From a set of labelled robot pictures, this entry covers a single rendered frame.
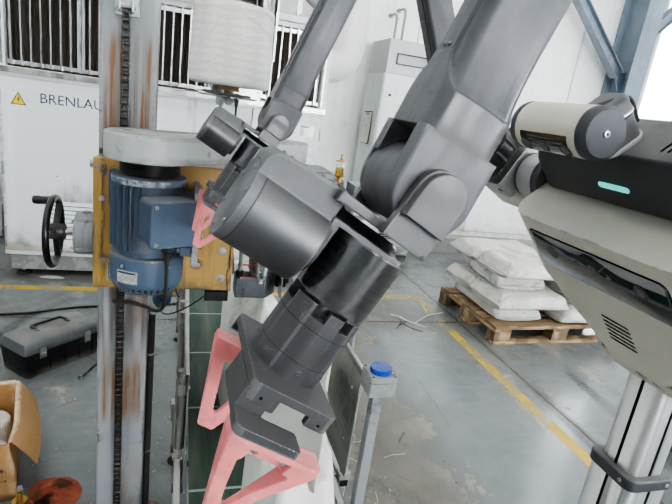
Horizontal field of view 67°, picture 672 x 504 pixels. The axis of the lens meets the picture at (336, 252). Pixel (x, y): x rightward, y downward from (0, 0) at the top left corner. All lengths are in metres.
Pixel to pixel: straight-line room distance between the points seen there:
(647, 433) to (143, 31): 1.30
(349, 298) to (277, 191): 0.08
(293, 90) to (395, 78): 4.14
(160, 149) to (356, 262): 0.75
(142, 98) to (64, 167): 2.83
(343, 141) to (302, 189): 5.21
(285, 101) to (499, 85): 0.60
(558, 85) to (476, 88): 6.36
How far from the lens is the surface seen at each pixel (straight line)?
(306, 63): 0.92
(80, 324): 3.12
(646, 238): 0.83
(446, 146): 0.33
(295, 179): 0.31
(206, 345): 2.46
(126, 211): 1.10
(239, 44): 1.06
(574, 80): 6.83
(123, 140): 1.06
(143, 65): 1.31
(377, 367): 1.43
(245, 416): 0.33
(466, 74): 0.34
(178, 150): 1.06
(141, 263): 1.11
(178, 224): 1.03
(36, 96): 4.10
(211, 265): 1.33
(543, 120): 0.78
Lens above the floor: 1.53
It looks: 16 degrees down
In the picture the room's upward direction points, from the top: 8 degrees clockwise
